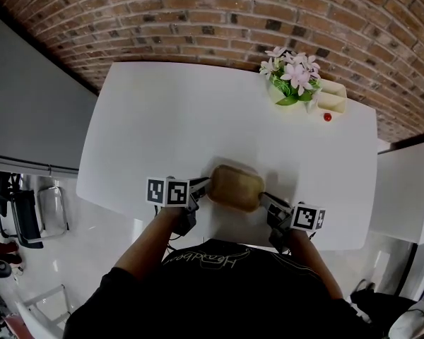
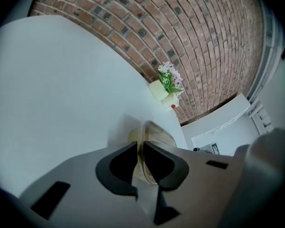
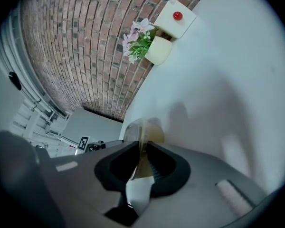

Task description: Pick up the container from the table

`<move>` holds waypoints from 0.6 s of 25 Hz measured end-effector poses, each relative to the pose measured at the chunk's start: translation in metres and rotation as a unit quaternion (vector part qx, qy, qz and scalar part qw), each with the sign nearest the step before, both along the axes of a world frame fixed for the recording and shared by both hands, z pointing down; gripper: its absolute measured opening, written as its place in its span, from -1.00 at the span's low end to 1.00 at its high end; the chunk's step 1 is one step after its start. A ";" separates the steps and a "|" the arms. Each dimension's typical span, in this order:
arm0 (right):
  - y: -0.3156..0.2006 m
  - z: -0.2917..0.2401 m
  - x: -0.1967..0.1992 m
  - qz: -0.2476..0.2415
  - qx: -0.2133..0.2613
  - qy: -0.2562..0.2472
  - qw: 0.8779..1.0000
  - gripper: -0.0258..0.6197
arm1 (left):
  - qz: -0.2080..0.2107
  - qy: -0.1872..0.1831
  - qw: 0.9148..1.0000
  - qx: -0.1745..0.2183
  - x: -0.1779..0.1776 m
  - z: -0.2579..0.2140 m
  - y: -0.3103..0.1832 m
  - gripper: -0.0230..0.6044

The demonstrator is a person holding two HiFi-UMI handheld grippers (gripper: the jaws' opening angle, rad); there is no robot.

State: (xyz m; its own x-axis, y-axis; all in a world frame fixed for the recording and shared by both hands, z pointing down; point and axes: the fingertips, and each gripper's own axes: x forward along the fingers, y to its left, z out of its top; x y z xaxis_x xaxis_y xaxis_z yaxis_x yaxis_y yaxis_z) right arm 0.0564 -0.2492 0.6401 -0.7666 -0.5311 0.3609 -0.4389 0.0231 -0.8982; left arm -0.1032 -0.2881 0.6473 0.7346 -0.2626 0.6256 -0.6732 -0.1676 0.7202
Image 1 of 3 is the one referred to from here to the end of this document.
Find grey refrigerator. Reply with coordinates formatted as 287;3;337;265
0;6;100;180

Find person's left forearm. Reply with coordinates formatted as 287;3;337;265
110;205;185;283

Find white shelf unit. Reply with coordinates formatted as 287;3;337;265
369;128;424;246

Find person's right forearm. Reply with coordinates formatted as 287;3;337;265
287;229;344;302

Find white metal frame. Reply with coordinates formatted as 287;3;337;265
16;283;73;333

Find person's black shirt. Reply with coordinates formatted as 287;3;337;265
62;238;375;339

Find tan rectangular tray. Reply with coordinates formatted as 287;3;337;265
206;164;266;213

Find white table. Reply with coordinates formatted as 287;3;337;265
75;61;379;252

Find black folding chair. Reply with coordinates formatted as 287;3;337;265
0;169;71;250

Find white box with red dot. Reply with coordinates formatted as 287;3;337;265
311;78;349;124

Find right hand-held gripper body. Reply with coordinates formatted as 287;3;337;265
267;201;327;254

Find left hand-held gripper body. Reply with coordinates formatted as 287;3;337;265
146;176;201;238

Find pink flowers in white pot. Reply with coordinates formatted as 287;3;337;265
259;45;323;107

